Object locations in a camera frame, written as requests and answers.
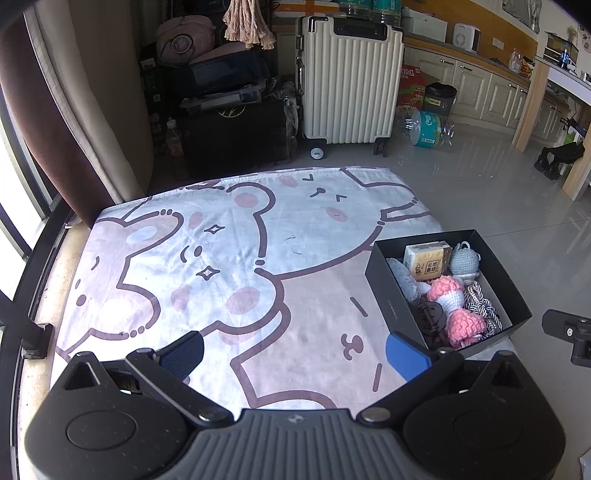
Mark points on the brown curtain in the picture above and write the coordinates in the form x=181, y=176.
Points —
x=51, y=115

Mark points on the brown hair claw clip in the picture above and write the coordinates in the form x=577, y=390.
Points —
x=431, y=318

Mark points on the red cardboard carton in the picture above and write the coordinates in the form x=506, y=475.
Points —
x=411, y=85

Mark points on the black storage trunk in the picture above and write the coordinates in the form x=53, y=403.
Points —
x=235, y=138

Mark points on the light wooden table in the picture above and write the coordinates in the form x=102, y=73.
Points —
x=531, y=101

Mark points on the white ribbed suitcase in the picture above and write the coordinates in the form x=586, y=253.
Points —
x=346, y=83

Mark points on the cartoon bear printed blanket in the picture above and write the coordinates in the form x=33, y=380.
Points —
x=184, y=277

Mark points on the yellow tissue packet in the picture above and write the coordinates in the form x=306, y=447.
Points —
x=427, y=263

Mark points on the small glass tank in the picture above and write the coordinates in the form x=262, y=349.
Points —
x=561, y=48

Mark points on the large clear water bottle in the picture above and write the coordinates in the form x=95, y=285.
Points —
x=427, y=131

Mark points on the black cardboard box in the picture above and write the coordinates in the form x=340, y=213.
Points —
x=392, y=300

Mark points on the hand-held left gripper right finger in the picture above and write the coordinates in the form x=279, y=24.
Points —
x=408, y=360

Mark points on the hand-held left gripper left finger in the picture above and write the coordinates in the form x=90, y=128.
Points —
x=182, y=357

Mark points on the white crochet lace bundle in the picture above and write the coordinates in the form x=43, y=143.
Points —
x=404, y=281

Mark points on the grey crochet toy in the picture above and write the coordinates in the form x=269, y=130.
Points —
x=464, y=261

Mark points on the small brown drink bottle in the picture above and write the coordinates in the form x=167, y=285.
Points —
x=175, y=147

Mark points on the pink crochet ball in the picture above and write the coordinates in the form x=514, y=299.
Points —
x=466, y=325

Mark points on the dark travel bag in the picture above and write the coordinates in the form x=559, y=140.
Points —
x=221, y=76

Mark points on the white floor cabinets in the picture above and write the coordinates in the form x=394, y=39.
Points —
x=485, y=92

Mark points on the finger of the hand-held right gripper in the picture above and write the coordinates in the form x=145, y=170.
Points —
x=575, y=330

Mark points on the white countertop appliance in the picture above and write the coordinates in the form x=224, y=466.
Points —
x=466, y=37

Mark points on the white flat box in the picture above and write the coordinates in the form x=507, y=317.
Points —
x=425, y=25

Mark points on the black window railing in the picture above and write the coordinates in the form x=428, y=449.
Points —
x=32, y=341

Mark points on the black trash bin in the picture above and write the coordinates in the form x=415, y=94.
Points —
x=438, y=99

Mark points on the pink white crochet doll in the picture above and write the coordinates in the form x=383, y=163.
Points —
x=443, y=288

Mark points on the pack of water bottles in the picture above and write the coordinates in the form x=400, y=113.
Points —
x=369, y=9

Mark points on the beige curtain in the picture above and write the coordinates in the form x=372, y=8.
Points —
x=106, y=92

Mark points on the pink round cushion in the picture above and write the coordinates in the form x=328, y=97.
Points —
x=184, y=39

